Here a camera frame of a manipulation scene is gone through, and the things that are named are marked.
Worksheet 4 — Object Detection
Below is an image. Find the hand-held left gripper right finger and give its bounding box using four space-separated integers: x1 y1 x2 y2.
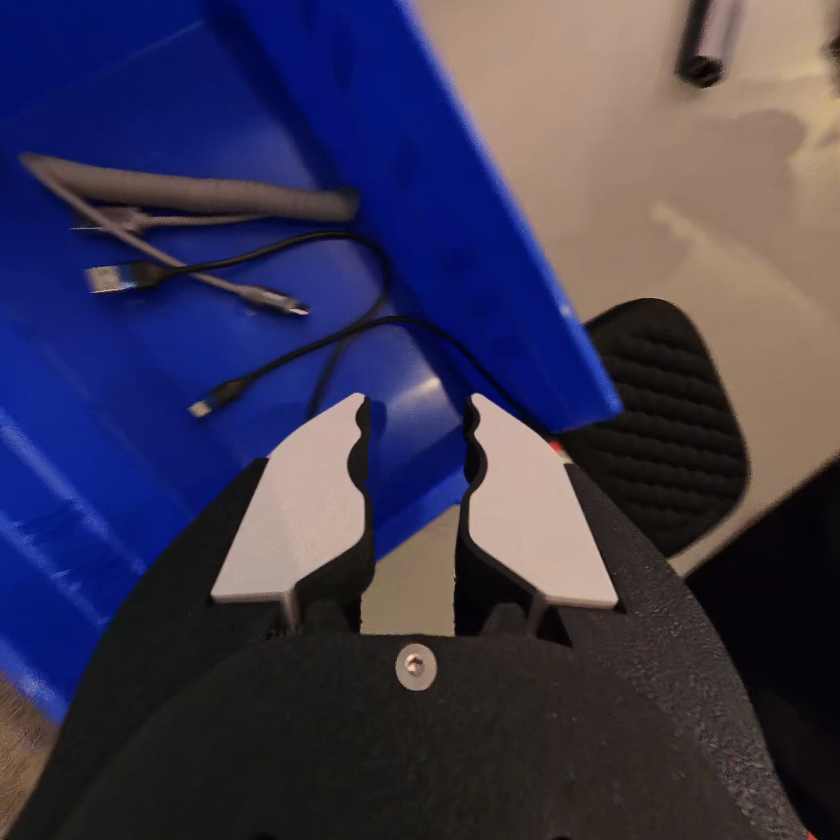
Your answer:
459 392 620 634

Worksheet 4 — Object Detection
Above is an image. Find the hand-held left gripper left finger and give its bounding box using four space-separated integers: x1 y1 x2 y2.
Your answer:
210 392 376 631

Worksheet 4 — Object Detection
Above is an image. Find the black usb cable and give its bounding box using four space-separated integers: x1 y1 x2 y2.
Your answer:
84 231 551 439

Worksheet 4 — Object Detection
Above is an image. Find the blue plastic bin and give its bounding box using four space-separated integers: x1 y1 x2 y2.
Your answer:
0 0 624 723

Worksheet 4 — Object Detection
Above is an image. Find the grey usb hub with cable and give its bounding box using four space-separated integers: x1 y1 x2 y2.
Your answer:
675 0 748 88

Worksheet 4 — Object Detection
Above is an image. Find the black mesh elbow pad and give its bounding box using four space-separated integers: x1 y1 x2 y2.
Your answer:
558 298 750 559

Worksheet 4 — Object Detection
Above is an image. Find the grey coiled usb cable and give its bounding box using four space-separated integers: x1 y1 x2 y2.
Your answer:
18 152 361 317

